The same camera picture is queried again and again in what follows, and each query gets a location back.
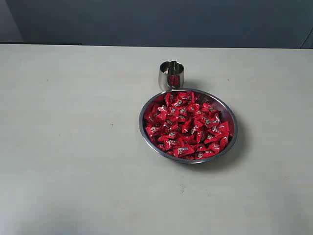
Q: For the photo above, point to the stainless steel cup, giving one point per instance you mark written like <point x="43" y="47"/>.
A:
<point x="171" y="75"/>

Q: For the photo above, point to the steel bowl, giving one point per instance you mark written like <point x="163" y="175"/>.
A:
<point x="189" y="123"/>

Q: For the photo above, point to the red wrapped candy left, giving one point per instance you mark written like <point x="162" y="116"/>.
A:
<point x="153" y="131"/>

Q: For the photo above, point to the red wrapped candy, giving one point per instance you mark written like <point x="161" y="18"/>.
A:
<point x="153" y="131"/>
<point x="186" y="97"/>
<point x="221" y="129"/>
<point x="183" y="150"/>

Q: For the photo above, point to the red wrapped candy top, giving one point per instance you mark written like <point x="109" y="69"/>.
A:
<point x="186" y="97"/>

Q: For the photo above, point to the red wrapped candy front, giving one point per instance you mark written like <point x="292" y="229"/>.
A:
<point x="183" y="150"/>

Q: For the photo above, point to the red wrapped candy right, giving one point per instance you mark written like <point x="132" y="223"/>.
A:
<point x="221" y="129"/>

